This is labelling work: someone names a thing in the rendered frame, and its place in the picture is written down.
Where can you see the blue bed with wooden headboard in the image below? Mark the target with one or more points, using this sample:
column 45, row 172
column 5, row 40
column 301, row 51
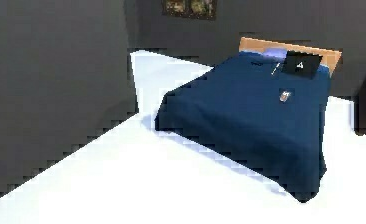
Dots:
column 244, row 120

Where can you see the white pen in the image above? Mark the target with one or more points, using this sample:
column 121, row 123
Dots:
column 275, row 68

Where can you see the small grey phone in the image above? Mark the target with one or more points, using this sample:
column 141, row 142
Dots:
column 285, row 96

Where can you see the dark framed picture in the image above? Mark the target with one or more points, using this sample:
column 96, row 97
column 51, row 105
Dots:
column 203, row 8
column 175, row 6

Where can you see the lilac pillow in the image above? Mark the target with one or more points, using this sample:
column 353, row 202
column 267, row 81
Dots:
column 275, row 53

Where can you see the black laptop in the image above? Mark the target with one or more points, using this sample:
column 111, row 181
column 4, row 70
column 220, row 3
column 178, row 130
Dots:
column 301, row 65

